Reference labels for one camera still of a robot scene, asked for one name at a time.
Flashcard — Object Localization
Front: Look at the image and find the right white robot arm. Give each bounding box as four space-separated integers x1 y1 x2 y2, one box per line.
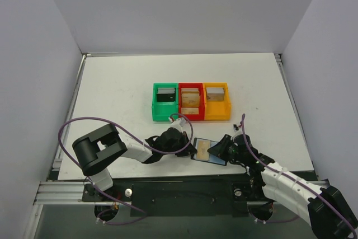
208 134 357 238

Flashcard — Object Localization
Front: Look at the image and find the orange plastic bin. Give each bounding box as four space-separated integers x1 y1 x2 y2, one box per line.
202 82 232 121

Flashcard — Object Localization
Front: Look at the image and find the red plastic bin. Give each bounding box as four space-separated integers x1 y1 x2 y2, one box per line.
178 83 205 121

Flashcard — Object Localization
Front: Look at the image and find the black card stack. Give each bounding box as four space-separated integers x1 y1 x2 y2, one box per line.
156 87 176 102

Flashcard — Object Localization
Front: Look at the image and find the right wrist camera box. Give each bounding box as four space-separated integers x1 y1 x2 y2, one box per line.
233 123 243 137

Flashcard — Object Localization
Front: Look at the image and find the green plastic bin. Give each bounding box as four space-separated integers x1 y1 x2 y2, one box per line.
152 83 178 122

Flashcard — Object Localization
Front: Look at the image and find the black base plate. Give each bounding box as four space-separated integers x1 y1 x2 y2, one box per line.
82 174 274 221

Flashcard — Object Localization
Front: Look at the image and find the blue credit card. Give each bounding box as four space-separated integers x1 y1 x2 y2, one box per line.
208 154 227 166

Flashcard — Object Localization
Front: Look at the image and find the aluminium frame rail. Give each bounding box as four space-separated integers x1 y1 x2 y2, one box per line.
33 53 118 206

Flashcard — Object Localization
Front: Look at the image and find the black leather card holder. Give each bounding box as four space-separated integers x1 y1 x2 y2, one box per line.
191 138 227 166

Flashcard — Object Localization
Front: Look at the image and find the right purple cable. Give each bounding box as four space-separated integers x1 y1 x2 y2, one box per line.
240 113 356 239

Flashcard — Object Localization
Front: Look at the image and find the purple cable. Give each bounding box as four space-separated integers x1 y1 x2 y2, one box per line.
240 113 356 239
58 112 194 226

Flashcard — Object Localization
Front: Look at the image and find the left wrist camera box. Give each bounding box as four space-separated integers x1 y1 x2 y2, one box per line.
169 118 186 132

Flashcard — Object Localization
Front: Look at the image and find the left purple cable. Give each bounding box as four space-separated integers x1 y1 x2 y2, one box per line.
58 112 194 226

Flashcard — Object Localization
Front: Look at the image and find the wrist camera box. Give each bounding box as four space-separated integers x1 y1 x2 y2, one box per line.
233 123 243 137
169 118 186 132

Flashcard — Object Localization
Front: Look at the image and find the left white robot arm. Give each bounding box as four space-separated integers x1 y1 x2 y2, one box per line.
72 124 197 191

